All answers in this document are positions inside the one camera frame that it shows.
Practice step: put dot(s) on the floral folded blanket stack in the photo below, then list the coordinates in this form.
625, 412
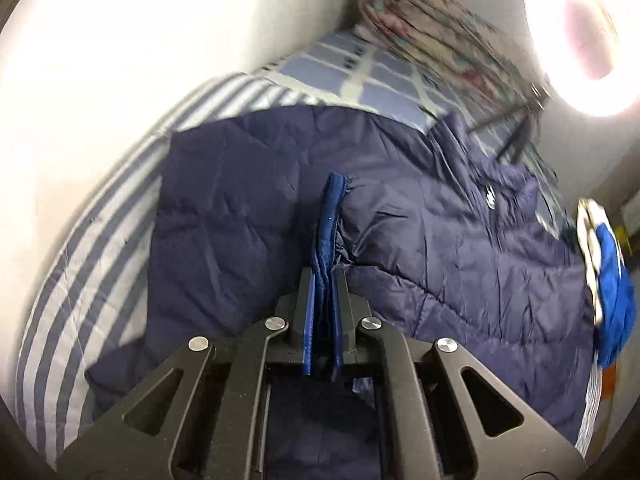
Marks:
454, 43

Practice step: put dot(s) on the black tripod stand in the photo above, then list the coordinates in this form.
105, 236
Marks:
526, 117

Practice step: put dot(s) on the navy quilted puffer jacket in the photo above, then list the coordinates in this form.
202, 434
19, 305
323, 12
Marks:
479, 334

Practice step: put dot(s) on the blue white striped quilt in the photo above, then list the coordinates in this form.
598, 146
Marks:
92, 300

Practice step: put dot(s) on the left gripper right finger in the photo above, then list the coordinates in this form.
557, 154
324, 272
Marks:
347, 309

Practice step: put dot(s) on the blue and white folded garment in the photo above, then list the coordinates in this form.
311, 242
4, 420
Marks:
608, 279

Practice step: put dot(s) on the blue checked bed sheet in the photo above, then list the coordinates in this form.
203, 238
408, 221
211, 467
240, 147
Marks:
343, 69

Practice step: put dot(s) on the white ring light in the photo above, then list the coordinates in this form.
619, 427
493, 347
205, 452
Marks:
589, 51

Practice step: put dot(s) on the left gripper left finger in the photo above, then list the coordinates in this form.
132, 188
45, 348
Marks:
302, 319

